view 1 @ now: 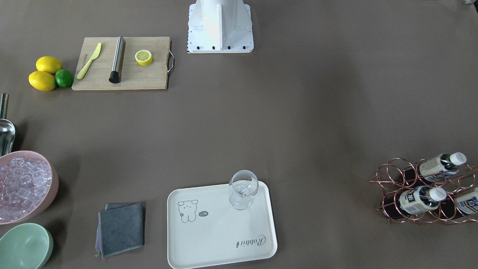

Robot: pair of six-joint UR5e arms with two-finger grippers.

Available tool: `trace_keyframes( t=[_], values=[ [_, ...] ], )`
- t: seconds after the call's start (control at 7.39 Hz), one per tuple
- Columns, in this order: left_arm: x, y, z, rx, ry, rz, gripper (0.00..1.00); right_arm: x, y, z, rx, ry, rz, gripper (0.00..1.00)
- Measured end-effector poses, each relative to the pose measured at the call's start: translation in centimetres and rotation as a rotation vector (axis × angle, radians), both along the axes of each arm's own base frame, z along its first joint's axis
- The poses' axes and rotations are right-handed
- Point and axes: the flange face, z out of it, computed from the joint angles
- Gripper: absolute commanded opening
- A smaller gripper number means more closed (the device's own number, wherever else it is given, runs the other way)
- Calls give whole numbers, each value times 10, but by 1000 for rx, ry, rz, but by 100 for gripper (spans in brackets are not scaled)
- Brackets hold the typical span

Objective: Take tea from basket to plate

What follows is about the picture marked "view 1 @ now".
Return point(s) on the green lime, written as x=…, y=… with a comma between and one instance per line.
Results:
x=64, y=78

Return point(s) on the half lemon slice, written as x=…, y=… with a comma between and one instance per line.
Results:
x=143, y=57

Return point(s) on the tea bottle near handle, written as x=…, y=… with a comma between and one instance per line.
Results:
x=461, y=205

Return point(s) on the copper wire bottle basket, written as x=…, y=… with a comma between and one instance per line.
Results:
x=391, y=177

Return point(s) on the grey folded cloth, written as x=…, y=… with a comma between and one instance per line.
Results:
x=120, y=229

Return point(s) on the steel ice scoop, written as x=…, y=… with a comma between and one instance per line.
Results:
x=7, y=128

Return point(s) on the yellow lemon lower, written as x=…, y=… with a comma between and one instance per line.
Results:
x=42, y=81

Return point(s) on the bamboo cutting board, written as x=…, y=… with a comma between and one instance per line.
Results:
x=133, y=76

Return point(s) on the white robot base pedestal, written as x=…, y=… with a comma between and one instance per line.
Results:
x=220, y=26

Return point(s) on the yellow lemon upper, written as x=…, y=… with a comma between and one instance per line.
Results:
x=49, y=64

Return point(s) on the pink bowl of ice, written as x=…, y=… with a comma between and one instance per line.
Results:
x=29, y=184

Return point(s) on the tea bottle middle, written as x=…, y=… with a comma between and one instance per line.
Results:
x=410, y=202

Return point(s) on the steel muddler black tip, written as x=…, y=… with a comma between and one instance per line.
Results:
x=116, y=70

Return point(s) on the clear wine glass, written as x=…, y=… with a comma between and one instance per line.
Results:
x=243, y=188

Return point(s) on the green bowl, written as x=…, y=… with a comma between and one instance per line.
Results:
x=26, y=246

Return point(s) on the cream rabbit tray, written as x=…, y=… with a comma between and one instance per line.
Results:
x=203, y=229

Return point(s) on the tea bottle rear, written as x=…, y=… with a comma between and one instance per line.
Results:
x=434, y=170

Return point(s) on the yellow plastic knife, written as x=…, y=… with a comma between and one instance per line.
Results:
x=87, y=65

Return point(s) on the yellow lemon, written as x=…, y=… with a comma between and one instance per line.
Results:
x=49, y=64
x=42, y=81

